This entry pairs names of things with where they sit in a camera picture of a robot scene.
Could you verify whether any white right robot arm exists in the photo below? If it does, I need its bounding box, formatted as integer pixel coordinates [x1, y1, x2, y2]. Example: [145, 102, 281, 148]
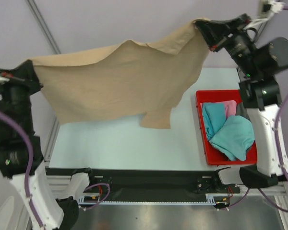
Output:
[194, 14, 288, 189]

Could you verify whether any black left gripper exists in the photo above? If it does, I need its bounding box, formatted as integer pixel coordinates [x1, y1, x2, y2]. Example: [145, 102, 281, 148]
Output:
[0, 59, 43, 134]

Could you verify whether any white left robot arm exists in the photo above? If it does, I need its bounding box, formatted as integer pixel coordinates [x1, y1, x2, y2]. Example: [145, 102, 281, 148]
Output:
[0, 60, 96, 230]

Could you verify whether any teal t shirt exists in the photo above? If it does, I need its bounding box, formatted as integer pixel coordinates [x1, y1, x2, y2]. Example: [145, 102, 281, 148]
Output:
[209, 115, 255, 161]

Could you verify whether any grey t shirt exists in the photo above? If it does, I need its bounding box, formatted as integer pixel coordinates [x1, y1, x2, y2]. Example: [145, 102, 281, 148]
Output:
[235, 103, 250, 120]

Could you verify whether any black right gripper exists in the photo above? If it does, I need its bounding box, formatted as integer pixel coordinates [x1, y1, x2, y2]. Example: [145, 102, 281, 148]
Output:
[194, 13, 259, 79]

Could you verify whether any left rear aluminium post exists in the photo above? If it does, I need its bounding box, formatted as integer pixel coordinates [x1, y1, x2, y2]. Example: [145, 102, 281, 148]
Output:
[25, 0, 61, 55]

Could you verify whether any beige t shirt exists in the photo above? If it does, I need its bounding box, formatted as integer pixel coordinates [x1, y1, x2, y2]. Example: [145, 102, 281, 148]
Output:
[32, 22, 209, 129]

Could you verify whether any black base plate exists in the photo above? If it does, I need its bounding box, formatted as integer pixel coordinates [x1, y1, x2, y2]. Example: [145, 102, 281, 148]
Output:
[46, 168, 240, 203]

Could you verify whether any red plastic bin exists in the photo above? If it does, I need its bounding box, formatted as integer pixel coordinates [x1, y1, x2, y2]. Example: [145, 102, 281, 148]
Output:
[195, 90, 257, 166]

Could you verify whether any white slotted cable duct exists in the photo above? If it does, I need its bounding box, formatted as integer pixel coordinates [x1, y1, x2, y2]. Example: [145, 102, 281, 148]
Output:
[78, 193, 231, 206]

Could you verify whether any pink t shirt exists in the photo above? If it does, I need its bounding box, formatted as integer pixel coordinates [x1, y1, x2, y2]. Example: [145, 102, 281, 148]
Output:
[223, 100, 237, 118]

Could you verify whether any light blue t shirt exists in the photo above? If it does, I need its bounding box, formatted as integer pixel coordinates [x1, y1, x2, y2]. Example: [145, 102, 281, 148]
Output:
[202, 103, 226, 140]

